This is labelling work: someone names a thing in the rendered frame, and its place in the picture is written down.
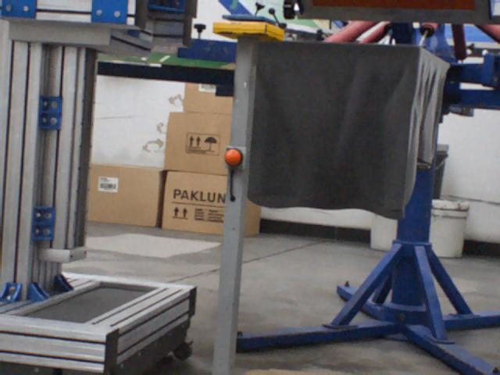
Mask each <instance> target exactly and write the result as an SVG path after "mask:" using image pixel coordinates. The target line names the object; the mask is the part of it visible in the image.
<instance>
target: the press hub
mask: <svg viewBox="0 0 500 375"><path fill-rule="evenodd" d="M421 25H422V24H421V23H419V27H417V28H416V43H417V44H418V45H419V44H420V42H421V40H422V38H423V36H422V35H421V34H420V27H421ZM422 45H426V46H427V47H432V48H434V49H435V55H436V56H437V57H438V58H440V59H442V60H444V61H445V62H447V63H454V61H455V58H454V55H452V50H451V49H450V47H449V44H448V42H447V39H446V36H445V29H442V24H440V23H439V24H438V25H437V29H436V31H435V32H434V36H433V37H428V38H426V37H425V38H424V40H423V43H422ZM448 70H464V66H460V65H453V64H450V68H448ZM442 100H456V101H460V100H461V95H454V94H444V93H442ZM450 110H451V106H450V105H441V113H440V118H439V121H438V125H437V137H436V141H435V149H434V157H433V158H432V160H431V165H430V168H427V161H424V160H422V159H420V158H418V157H417V162H416V175H415V181H414V186H413V190H412V194H411V196H410V199H409V202H408V204H407V205H406V206H405V215H404V219H402V220H397V227H396V236H395V239H392V245H391V247H392V246H393V245H394V244H398V245H403V256H402V258H401V259H400V260H399V262H398V263H397V264H396V265H395V267H394V268H393V275H392V285H391V301H390V302H385V303H384V304H383V308H381V310H380V312H381V313H382V320H385V321H388V322H391V323H398V324H399V333H398V334H387V335H379V336H377V337H380V338H383V339H388V340H392V341H405V342H414V341H411V340H409V339H408V338H407V337H405V335H403V334H402V325H403V324H406V325H423V326H425V327H426V328H428V329H429V326H430V325H429V321H428V318H427V311H426V307H425V305H424V300H423V294H422V291H421V287H420V282H419V278H418V274H417V272H416V269H415V266H414V262H413V246H423V247H424V249H425V252H426V255H427V258H430V257H431V249H432V244H431V243H430V242H429V236H430V218H431V208H432V198H433V189H434V179H435V170H436V159H437V150H438V131H439V123H443V118H444V116H447V115H448V114H449V113H450Z"/></svg>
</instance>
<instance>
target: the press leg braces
mask: <svg viewBox="0 0 500 375"><path fill-rule="evenodd" d="M402 256H403V245H398V244H394V245H393V246H392V247H391V249H390V250H389V251H388V252H387V254H386V255H385V256H384V257H383V258H382V260H381V261H380V262H379V263H378V264H377V266H376V267H375V268H374V269H373V271H372V272H371V273H370V275H369V276H368V277H367V278H366V279H365V280H364V283H363V284H362V285H360V287H359V288H358V289H357V290H356V292H355V293H354V294H353V296H352V297H351V298H350V299H349V300H348V302H347V304H346V305H345V306H344V308H343V309H342V310H340V312H339V313H338V314H337V315H336V316H335V317H334V319H333V320H332V322H331V323H325V324H323V326H326V327H331V328H334V329H342V328H351V327H358V326H357V325H354V324H350V323H351V321H352V319H353V318H354V317H355V315H356V314H357V312H358V311H360V310H361V308H362V307H363V306H364V305H365V304H366V303H367V302H368V303H369V304H371V305H372V306H383V304H384V303H385V301H386V298H387V296H388V294H389V292H390V291H391V285H392V275H393V268H394V267H395V265H396V264H397V263H398V262H399V260H400V259H401V258H402ZM412 259H413V262H414V266H415V269H416V272H417V274H418V278H419V282H420V287H421V291H422V294H423V300H424V304H425V307H426V311H427V318H428V321H429V325H430V328H431V331H432V335H427V334H425V335H424V337H425V338H428V339H429V340H432V341H433V342H435V343H449V344H455V342H454V341H452V340H451V339H449V338H448V333H446V329H445V324H444V320H443V316H442V312H441V307H440V303H439V300H438V293H437V290H436V287H435V284H434V278H433V277H432V275H434V277H435V280H436V281H437V282H438V284H439V286H440V287H441V289H442V291H443V292H444V293H445V295H446V298H447V299H448V300H449V301H450V302H451V304H452V305H453V307H454V309H455V310H456V312H450V313H449V314H451V316H457V317H461V318H467V317H475V316H480V315H477V314H473V312H472V310H471V309H470V307H469V306H468V304H467V303H466V302H465V301H464V299H463V297H462V295H461V294H460V292H459V290H458V288H457V287H456V286H455V284H454V282H453V281H452V279H451V277H450V276H449V275H448V273H447V272H446V270H445V268H444V267H443V266H442V264H441V262H440V260H439V258H438V257H437V255H436V254H435V252H434V251H433V250H432V249H431V257H430V258H427V255H426V252H425V249H424V247H423V246H413V249H412ZM431 274H432V275H431ZM374 292H375V293H374ZM373 293H374V295H373V297H372V299H371V300H368V299H369V298H370V296H371V295H372V294H373Z"/></svg>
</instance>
